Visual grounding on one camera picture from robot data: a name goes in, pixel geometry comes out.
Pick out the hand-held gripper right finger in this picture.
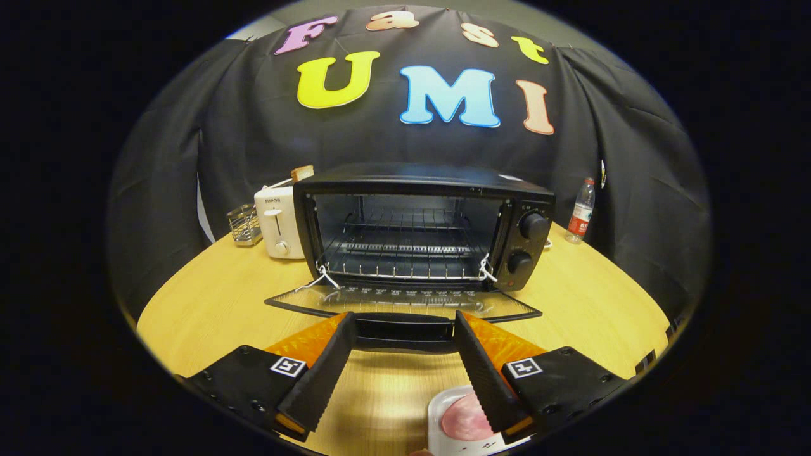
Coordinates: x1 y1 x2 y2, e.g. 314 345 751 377
454 310 628 444

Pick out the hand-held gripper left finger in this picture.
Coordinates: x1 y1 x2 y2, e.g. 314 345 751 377
174 310 359 443

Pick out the pink ham slice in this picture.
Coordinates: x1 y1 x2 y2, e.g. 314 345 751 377
442 393 495 442

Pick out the white square plate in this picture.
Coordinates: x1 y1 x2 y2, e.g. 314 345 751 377
427 385 533 456

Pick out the black toaster oven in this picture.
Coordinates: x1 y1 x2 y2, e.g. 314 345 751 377
265 162 557 354

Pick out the white pop-up toaster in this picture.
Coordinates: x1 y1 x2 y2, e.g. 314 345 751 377
254 184 307 260

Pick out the clear plastic water bottle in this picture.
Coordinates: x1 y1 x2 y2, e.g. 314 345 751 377
565 177 597 245

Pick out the black backdrop cloth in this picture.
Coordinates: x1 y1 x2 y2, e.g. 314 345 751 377
105 5 713 324

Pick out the metal wire basket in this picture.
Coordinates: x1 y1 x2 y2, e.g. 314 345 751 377
227 204 263 246

